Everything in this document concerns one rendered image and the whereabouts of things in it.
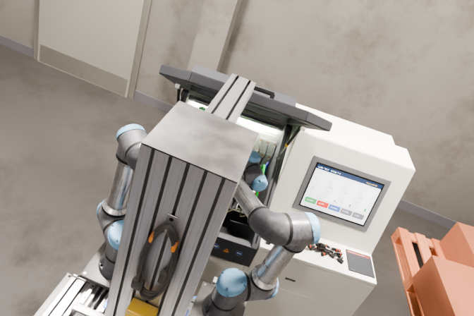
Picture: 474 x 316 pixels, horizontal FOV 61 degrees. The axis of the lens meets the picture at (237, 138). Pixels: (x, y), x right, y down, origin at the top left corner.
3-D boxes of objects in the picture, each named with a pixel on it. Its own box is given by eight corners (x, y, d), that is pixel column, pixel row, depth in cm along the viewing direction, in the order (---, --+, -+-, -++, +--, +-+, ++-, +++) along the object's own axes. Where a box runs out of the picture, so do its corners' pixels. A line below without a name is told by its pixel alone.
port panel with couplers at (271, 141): (244, 172, 262) (259, 134, 245) (245, 169, 265) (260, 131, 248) (263, 178, 262) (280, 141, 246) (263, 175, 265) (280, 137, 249)
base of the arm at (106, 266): (123, 285, 174) (126, 271, 169) (91, 271, 175) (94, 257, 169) (139, 259, 187) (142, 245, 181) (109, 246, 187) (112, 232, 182)
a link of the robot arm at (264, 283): (233, 281, 179) (282, 205, 146) (264, 278, 186) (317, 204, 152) (240, 307, 171) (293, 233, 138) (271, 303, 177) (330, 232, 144)
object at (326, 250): (305, 252, 230) (309, 246, 227) (305, 239, 239) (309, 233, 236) (343, 264, 231) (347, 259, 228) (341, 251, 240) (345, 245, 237)
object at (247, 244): (139, 232, 231) (144, 212, 222) (142, 226, 234) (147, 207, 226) (242, 265, 234) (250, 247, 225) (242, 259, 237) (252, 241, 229)
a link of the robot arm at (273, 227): (257, 254, 138) (213, 184, 180) (284, 252, 142) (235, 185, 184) (264, 225, 134) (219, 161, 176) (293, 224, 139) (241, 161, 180)
